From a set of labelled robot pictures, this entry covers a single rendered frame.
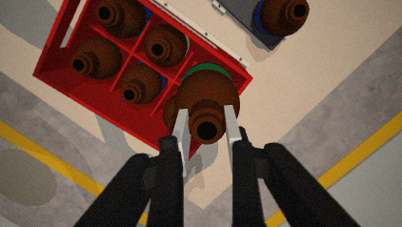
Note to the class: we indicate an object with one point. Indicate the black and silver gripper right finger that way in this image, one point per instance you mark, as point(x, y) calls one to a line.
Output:
point(303, 201)

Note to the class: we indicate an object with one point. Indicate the grey rectangular tray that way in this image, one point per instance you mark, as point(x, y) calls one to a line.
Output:
point(244, 9)

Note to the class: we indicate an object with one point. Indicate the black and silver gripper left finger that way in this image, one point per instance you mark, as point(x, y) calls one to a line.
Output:
point(125, 198)

